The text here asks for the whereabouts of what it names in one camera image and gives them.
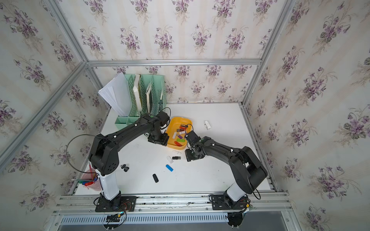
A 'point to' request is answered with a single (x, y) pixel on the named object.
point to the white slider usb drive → (182, 132)
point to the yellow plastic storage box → (178, 126)
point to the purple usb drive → (180, 137)
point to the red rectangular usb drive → (183, 127)
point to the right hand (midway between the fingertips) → (192, 157)
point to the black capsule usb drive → (155, 178)
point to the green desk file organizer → (158, 82)
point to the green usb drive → (180, 140)
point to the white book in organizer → (137, 89)
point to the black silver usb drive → (183, 124)
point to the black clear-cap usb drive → (176, 158)
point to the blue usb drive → (169, 168)
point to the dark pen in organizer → (160, 102)
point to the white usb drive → (169, 160)
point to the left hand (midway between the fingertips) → (164, 143)
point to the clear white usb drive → (174, 135)
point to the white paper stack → (115, 92)
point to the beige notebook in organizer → (147, 93)
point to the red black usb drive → (180, 130)
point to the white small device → (207, 125)
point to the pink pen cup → (91, 181)
